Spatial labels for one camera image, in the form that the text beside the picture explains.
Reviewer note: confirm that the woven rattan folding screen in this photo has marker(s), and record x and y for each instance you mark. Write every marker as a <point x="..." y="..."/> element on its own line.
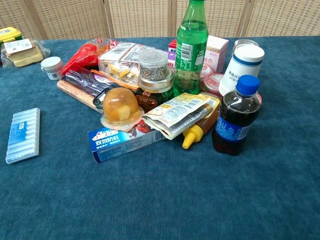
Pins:
<point x="140" y="17"/>

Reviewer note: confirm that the small white lidded jar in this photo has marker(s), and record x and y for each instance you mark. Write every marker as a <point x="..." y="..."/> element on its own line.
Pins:
<point x="52" y="67"/>

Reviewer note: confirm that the green plastic soda bottle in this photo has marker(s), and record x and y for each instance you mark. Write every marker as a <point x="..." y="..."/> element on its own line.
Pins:
<point x="191" y="52"/>

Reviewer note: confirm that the yellow green plastic box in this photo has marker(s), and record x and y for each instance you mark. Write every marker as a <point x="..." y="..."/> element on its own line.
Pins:
<point x="8" y="33"/>

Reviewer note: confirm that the honey squeeze bottle yellow nozzle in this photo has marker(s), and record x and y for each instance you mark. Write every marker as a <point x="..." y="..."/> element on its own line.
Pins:
<point x="198" y="126"/>

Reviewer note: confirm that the bagged yellow sponge cake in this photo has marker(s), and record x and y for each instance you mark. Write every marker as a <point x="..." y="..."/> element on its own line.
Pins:
<point x="23" y="53"/>

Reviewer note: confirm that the red plastic snack bag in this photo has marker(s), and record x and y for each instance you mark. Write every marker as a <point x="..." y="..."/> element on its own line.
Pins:
<point x="81" y="58"/>

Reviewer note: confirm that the red white lidded cup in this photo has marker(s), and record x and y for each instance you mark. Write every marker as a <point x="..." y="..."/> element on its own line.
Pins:
<point x="211" y="82"/>

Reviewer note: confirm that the pink white medicine box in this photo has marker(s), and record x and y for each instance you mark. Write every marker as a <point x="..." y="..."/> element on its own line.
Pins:
<point x="216" y="53"/>

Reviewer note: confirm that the yellow fruit jelly cup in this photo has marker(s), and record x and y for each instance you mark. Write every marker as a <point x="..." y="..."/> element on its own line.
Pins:
<point x="121" y="108"/>

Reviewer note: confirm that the clear ribbed plastic case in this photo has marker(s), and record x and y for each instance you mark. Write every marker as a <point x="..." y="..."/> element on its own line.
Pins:
<point x="23" y="136"/>

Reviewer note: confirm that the blue velvet tablecloth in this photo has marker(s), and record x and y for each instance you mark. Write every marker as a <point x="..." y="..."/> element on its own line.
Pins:
<point x="160" y="190"/>

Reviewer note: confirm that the clear bag of yellow candies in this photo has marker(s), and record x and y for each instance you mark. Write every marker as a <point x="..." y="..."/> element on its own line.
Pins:
<point x="120" y="61"/>

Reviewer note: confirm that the yellow white folded pouch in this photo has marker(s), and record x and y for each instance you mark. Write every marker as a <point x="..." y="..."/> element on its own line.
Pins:
<point x="177" y="113"/>

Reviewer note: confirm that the cola bottle blue cap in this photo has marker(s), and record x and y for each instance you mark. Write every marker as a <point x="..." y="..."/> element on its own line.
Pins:
<point x="236" y="120"/>

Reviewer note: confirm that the blue toothpaste box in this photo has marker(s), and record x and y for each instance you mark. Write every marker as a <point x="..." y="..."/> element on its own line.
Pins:
<point x="120" y="146"/>

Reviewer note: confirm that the clear glass tumbler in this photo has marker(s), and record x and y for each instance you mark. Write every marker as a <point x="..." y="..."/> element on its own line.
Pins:
<point x="243" y="43"/>

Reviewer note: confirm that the red purple small box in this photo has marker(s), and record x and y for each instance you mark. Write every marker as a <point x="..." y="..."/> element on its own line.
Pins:
<point x="172" y="56"/>

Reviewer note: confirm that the dark clear pen case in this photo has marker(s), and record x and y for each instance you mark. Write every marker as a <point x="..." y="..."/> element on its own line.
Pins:
<point x="86" y="83"/>

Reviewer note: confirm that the clear jar of screws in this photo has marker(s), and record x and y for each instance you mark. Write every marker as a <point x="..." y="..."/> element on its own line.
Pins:
<point x="153" y="66"/>

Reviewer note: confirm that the dark glass honey jar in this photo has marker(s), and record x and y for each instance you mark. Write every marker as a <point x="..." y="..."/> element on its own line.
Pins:
<point x="153" y="96"/>

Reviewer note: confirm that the white bottle blue band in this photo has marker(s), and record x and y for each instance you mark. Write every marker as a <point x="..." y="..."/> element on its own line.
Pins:
<point x="241" y="71"/>

